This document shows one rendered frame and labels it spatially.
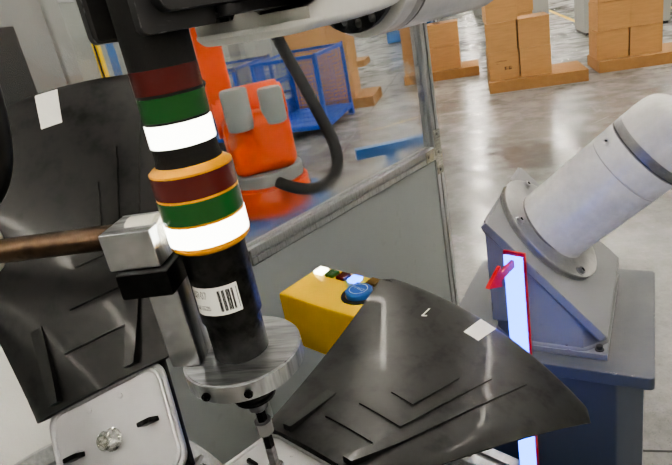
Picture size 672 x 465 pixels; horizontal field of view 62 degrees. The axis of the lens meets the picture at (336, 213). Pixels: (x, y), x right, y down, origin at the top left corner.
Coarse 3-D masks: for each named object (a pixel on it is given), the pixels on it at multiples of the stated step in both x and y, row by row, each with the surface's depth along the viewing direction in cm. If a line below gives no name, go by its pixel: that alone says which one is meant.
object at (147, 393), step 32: (128, 384) 34; (160, 384) 33; (64, 416) 35; (96, 416) 34; (128, 416) 33; (160, 416) 33; (64, 448) 34; (96, 448) 34; (128, 448) 33; (160, 448) 32
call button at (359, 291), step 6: (348, 288) 81; (354, 288) 81; (360, 288) 80; (366, 288) 80; (348, 294) 80; (354, 294) 79; (360, 294) 79; (366, 294) 79; (354, 300) 79; (360, 300) 79
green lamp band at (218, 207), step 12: (228, 192) 28; (240, 192) 29; (192, 204) 27; (204, 204) 27; (216, 204) 28; (228, 204) 28; (240, 204) 29; (168, 216) 28; (180, 216) 27; (192, 216) 27; (204, 216) 27; (216, 216) 28
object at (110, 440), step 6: (102, 432) 33; (108, 432) 33; (114, 432) 33; (120, 432) 33; (102, 438) 33; (108, 438) 33; (114, 438) 33; (120, 438) 33; (102, 444) 33; (108, 444) 32; (114, 444) 33; (120, 444) 33; (102, 450) 33; (108, 450) 33; (114, 450) 33
